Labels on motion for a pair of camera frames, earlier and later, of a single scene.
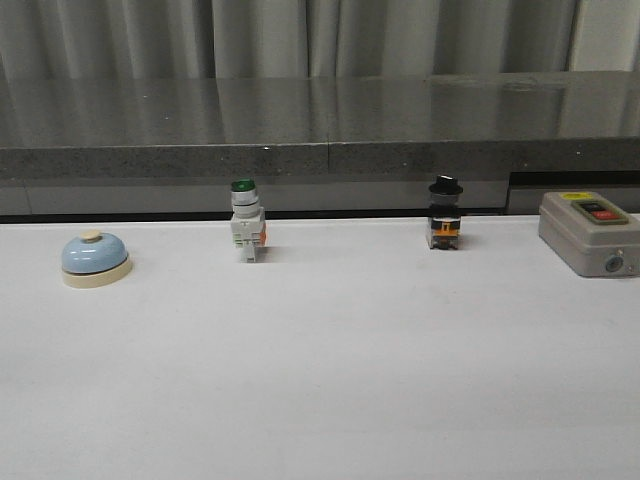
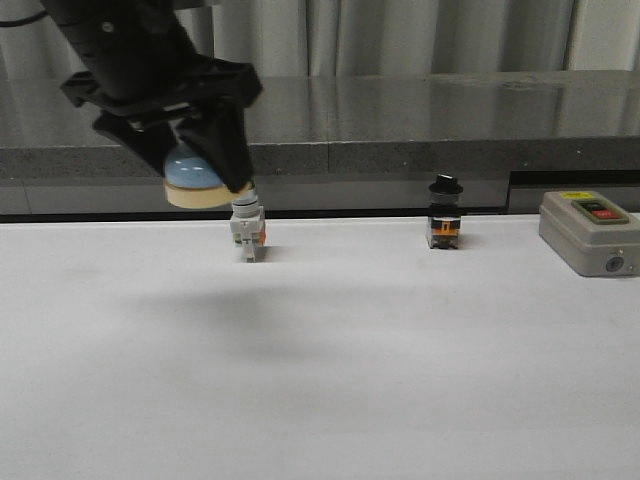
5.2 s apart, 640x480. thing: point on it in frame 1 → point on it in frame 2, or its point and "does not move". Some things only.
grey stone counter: x=316 y=146 does not move
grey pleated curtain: x=118 y=40 does not move
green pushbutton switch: x=248 y=222 does not move
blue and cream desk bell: x=95 y=260 → x=190 y=183
